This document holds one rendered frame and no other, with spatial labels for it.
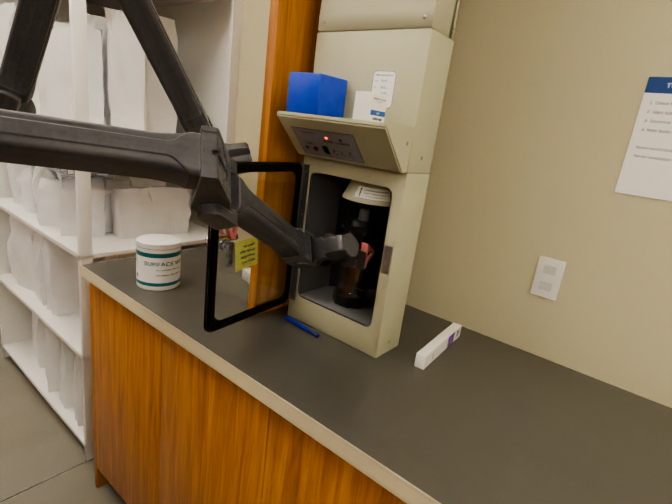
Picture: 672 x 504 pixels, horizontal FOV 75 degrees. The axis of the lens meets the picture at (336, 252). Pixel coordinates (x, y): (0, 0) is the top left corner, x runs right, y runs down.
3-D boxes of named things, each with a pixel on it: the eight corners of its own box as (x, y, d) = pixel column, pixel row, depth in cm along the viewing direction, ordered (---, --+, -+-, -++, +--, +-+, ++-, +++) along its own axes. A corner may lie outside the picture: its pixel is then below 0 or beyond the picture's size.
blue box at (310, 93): (313, 115, 112) (317, 78, 110) (343, 119, 106) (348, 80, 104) (285, 111, 104) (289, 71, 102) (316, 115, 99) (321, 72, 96)
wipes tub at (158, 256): (166, 274, 148) (167, 231, 144) (188, 286, 141) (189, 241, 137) (128, 281, 138) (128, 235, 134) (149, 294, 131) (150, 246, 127)
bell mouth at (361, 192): (366, 193, 129) (369, 174, 127) (419, 205, 118) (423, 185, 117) (328, 195, 115) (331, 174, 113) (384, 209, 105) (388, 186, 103)
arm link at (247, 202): (187, 150, 66) (186, 217, 63) (221, 143, 65) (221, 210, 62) (290, 233, 106) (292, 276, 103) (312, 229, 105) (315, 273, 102)
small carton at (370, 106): (367, 121, 100) (371, 94, 98) (383, 123, 96) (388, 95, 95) (352, 119, 96) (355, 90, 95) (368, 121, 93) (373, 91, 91)
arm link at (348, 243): (287, 230, 102) (288, 266, 100) (324, 216, 95) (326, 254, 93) (320, 240, 111) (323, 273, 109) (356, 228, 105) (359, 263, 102)
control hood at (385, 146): (303, 154, 117) (307, 115, 114) (408, 173, 98) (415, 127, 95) (272, 152, 108) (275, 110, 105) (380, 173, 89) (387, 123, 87)
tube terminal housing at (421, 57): (338, 296, 149) (372, 53, 128) (422, 331, 130) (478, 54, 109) (286, 314, 130) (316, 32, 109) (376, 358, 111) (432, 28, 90)
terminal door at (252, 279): (288, 301, 126) (303, 162, 116) (205, 335, 101) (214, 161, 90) (286, 300, 127) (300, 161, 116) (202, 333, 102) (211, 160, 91)
